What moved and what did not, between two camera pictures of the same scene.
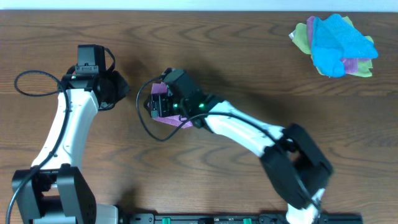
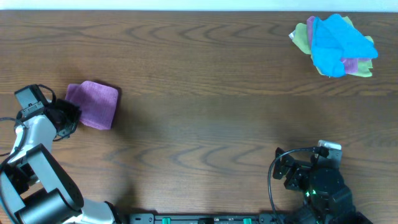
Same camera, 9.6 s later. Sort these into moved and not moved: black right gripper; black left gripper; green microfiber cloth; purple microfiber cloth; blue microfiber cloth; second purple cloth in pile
Moved: black left gripper; purple microfiber cloth; black right gripper
Not moved: second purple cloth in pile; blue microfiber cloth; green microfiber cloth
